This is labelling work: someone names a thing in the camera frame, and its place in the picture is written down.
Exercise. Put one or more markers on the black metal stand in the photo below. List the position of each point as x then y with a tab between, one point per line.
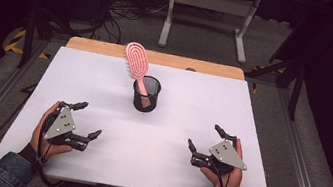
296	87
29	38

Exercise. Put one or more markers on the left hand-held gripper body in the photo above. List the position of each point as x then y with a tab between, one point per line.
61	125

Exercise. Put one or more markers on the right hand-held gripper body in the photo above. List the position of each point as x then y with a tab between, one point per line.
227	155

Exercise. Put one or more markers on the person's left hand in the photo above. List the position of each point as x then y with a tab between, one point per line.
38	134

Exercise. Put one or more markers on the black mesh pen holder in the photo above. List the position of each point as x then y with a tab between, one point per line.
145	105

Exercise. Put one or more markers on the pink hairbrush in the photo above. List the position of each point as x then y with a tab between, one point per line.
138	58

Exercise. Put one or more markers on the person's right hand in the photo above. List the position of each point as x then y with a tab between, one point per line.
233	181

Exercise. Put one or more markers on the yellow black hazard tape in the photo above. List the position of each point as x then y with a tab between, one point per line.
13	45
254	87

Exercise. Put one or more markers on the grey metal stand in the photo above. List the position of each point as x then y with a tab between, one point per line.
214	2

